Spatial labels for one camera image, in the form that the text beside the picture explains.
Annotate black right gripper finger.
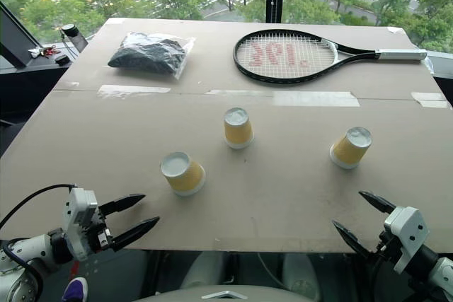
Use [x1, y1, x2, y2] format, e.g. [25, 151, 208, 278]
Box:
[358, 190, 397, 216]
[331, 219, 373, 257]

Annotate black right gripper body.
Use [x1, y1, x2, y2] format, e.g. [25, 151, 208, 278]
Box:
[367, 230, 404, 264]

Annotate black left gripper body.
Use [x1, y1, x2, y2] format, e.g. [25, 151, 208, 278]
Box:
[81, 208, 115, 254]

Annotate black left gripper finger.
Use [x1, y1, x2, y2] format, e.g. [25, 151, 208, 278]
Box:
[97, 194, 147, 216]
[110, 216, 161, 251]

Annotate purple shoe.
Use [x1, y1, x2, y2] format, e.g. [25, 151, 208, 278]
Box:
[62, 277, 89, 302]

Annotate yellow paper cup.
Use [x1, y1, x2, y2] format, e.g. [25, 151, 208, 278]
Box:
[159, 151, 207, 197]
[328, 126, 373, 170]
[223, 106, 255, 150]

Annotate grey rounded robot leg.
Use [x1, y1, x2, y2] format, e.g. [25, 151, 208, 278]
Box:
[179, 251, 228, 291]
[282, 252, 321, 301]

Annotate silver robot torso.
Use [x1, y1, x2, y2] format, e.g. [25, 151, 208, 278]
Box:
[133, 283, 321, 302]

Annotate short clear tape strip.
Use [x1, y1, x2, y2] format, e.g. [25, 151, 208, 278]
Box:
[96, 84, 171, 100]

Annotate pale tape patch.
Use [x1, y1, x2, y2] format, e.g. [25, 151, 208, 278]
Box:
[411, 91, 450, 110]

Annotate long clear tape strip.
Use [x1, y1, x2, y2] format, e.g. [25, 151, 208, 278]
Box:
[205, 88, 361, 108]

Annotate black and white tennis racket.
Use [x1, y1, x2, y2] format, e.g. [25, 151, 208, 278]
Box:
[232, 29, 428, 87]

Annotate clear bag of black items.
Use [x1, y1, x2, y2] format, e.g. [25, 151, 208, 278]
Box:
[107, 31, 196, 82]

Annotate black round-topped device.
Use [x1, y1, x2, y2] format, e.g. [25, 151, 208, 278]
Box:
[60, 23, 88, 56]

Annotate red and white key bunch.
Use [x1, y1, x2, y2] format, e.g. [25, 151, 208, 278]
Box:
[28, 45, 58, 59]

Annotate slanted black window beam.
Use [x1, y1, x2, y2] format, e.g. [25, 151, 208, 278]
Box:
[0, 0, 40, 69]

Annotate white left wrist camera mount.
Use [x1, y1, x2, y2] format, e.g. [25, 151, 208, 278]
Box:
[62, 187, 98, 262]

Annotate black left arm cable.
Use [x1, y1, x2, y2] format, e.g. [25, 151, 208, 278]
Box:
[0, 183, 78, 229]

